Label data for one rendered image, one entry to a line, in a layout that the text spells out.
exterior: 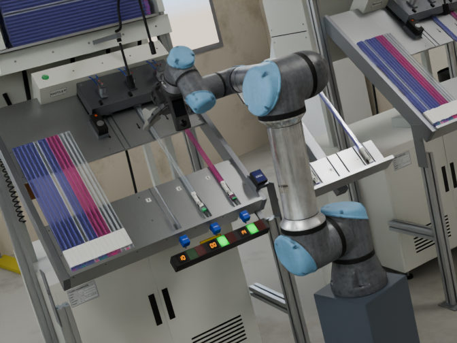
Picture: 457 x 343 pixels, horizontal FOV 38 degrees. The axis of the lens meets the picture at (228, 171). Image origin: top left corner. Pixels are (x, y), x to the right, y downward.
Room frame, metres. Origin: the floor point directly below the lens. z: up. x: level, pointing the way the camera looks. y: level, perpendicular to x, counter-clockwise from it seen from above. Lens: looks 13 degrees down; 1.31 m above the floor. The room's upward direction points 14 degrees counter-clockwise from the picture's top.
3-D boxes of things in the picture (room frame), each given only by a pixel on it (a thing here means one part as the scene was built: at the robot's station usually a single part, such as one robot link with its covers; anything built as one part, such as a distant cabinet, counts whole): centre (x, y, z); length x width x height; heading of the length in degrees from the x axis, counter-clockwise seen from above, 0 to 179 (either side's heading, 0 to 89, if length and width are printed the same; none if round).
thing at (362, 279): (1.66, -0.27, 0.60); 0.15 x 0.15 x 0.10
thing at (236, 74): (1.79, -0.18, 1.13); 0.49 x 0.11 x 0.12; 30
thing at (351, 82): (5.85, -0.94, 0.65); 0.70 x 0.58 x 1.29; 38
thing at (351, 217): (1.65, -0.26, 0.72); 0.13 x 0.12 x 0.14; 120
